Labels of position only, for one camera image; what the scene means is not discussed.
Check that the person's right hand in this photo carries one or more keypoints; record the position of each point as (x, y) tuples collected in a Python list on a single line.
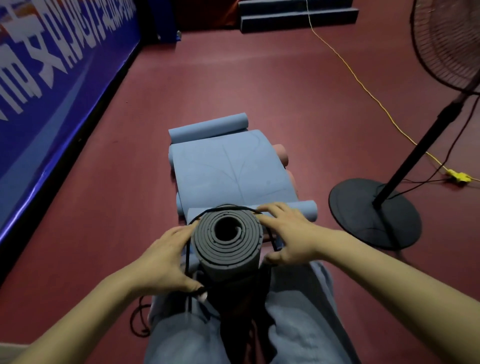
[(300, 242)]

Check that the person's left hand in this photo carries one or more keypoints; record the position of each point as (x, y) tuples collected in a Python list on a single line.
[(161, 264)]

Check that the person's left thumb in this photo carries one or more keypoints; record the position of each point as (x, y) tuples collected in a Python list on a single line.
[(195, 289)]

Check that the person's right thumb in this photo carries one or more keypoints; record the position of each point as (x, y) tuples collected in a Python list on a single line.
[(275, 258)]

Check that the grey yoga mat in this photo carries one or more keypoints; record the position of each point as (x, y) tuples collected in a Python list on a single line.
[(228, 255)]

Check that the person's left forearm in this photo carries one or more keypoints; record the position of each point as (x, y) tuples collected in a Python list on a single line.
[(86, 311)]

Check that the person's right forearm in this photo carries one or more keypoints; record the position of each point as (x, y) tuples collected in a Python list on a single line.
[(393, 281)]

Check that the blue rolled yoga mat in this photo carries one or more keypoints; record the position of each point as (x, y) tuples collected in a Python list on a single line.
[(210, 126), (300, 210), (180, 204)]

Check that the person's light blue jeans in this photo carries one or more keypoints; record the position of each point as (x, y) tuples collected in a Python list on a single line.
[(307, 318)]

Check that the black standing fan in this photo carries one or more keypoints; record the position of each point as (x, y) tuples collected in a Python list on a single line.
[(365, 213)]

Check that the large blue yoga mat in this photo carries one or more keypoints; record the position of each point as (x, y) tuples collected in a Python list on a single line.
[(228, 168)]

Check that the blue printed banner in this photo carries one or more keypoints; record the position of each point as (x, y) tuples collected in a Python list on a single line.
[(56, 93)]

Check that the dark blue steps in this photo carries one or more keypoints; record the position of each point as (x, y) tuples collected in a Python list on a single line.
[(296, 15)]

